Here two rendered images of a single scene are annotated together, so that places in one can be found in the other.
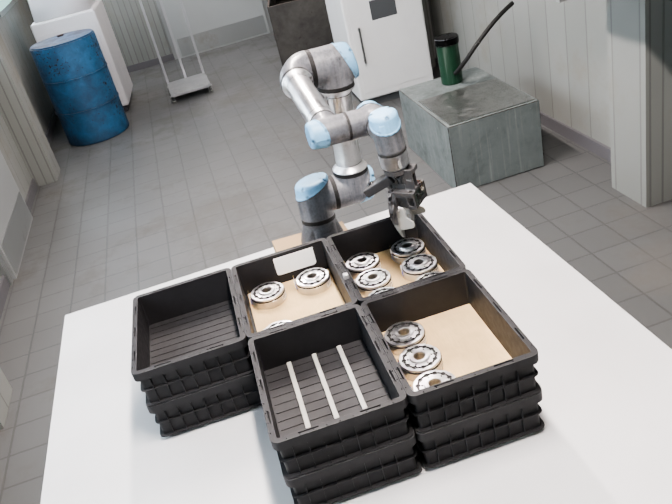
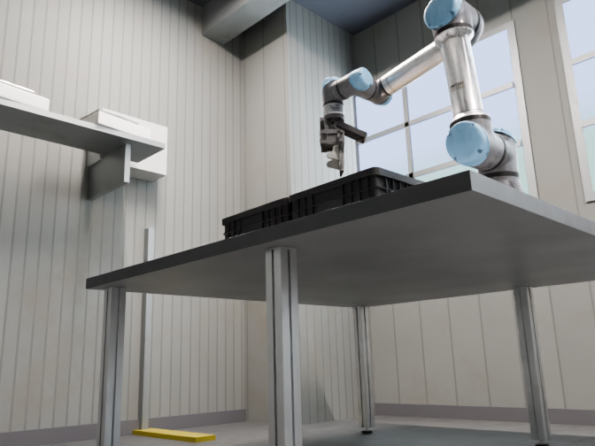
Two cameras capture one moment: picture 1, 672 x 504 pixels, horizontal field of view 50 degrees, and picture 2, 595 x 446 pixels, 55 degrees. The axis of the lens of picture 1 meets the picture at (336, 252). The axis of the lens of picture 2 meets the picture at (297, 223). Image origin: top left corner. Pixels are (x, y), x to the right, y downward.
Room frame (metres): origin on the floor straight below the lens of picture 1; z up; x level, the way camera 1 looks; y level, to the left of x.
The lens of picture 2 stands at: (3.12, -1.42, 0.36)
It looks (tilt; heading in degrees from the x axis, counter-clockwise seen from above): 14 degrees up; 144
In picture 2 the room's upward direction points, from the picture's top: 2 degrees counter-clockwise
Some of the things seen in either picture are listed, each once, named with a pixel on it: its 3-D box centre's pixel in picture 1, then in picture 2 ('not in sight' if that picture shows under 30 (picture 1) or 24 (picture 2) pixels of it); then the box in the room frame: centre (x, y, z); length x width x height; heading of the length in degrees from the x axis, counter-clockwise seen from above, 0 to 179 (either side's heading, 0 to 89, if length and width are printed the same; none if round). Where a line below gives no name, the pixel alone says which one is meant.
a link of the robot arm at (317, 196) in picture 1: (315, 196); (495, 154); (2.19, 0.02, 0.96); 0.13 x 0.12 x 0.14; 99
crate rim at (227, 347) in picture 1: (186, 319); not in sight; (1.69, 0.44, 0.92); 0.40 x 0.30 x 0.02; 7
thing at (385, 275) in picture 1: (373, 278); not in sight; (1.75, -0.08, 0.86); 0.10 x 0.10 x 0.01
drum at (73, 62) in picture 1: (81, 87); not in sight; (6.97, 1.95, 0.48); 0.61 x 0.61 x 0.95
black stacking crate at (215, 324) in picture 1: (192, 334); not in sight; (1.69, 0.44, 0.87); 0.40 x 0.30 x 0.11; 7
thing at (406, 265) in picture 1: (419, 263); not in sight; (1.77, -0.22, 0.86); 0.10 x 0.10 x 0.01
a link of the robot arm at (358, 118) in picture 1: (368, 120); (357, 84); (1.81, -0.17, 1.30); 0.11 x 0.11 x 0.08; 9
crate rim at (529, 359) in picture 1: (442, 329); (281, 218); (1.36, -0.20, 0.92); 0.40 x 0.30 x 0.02; 7
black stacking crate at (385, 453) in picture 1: (335, 419); not in sight; (1.33, 0.10, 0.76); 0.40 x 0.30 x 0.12; 7
